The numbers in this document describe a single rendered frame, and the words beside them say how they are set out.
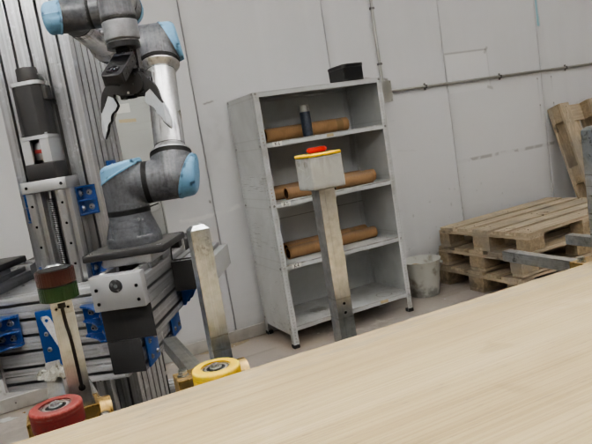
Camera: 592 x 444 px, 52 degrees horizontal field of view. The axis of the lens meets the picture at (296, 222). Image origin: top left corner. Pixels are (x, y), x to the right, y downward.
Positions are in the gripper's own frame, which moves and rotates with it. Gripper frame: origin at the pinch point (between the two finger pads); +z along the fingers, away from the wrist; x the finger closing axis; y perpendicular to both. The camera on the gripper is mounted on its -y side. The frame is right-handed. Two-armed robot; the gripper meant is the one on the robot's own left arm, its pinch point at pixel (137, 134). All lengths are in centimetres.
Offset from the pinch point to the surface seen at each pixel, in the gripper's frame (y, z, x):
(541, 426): -66, 42, -60
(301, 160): -13.5, 10.6, -35.3
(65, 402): -43, 41, 6
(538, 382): -56, 42, -63
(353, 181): 255, 39, -49
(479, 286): 288, 128, -125
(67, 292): -41.7, 24.1, 2.2
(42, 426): -48, 43, 7
